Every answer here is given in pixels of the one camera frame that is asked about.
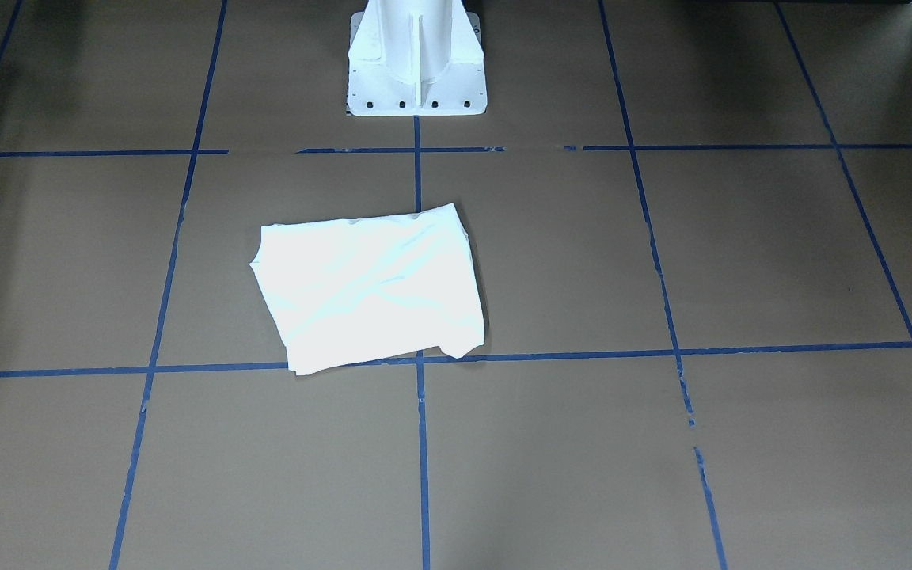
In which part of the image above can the cream long-sleeve cat shirt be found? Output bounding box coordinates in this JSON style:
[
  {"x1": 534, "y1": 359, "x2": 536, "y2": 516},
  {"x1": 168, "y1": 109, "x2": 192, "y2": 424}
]
[{"x1": 249, "y1": 204, "x2": 486, "y2": 376}]

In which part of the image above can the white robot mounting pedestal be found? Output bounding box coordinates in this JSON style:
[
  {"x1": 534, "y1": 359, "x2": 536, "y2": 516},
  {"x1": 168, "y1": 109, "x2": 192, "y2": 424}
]
[{"x1": 345, "y1": 1, "x2": 488, "y2": 118}]

